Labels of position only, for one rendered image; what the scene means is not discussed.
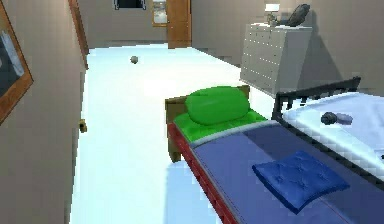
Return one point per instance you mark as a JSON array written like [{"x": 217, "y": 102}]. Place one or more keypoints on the brown wooden door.
[{"x": 179, "y": 23}]

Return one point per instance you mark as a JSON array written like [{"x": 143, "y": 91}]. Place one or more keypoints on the dark grey drill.
[{"x": 335, "y": 118}]

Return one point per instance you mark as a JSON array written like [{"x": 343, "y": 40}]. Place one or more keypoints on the dark grey oval object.
[{"x": 299, "y": 15}]

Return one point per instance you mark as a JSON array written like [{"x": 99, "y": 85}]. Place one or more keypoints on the blue square cushion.
[{"x": 300, "y": 180}]

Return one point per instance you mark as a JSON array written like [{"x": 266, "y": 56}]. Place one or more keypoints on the grey chest of drawers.
[{"x": 273, "y": 60}]

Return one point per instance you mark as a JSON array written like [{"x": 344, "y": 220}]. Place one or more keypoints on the small grey ball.
[{"x": 134, "y": 59}]

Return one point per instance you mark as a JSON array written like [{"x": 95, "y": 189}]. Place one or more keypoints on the green pillow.
[{"x": 216, "y": 105}]

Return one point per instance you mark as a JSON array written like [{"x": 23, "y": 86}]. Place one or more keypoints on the wood framed wall picture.
[{"x": 10, "y": 70}]

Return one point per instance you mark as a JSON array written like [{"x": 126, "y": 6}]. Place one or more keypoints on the blue bed with wooden headboard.
[{"x": 233, "y": 156}]

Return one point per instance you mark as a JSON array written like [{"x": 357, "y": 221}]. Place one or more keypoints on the white bed with black frame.
[{"x": 346, "y": 126}]

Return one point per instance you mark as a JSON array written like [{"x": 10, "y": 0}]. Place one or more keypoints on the black framed window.
[{"x": 130, "y": 4}]

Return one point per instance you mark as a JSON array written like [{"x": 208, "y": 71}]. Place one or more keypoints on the white table lamp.
[{"x": 272, "y": 13}]

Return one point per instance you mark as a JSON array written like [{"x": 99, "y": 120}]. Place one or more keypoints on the brown wooden door frame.
[{"x": 80, "y": 30}]

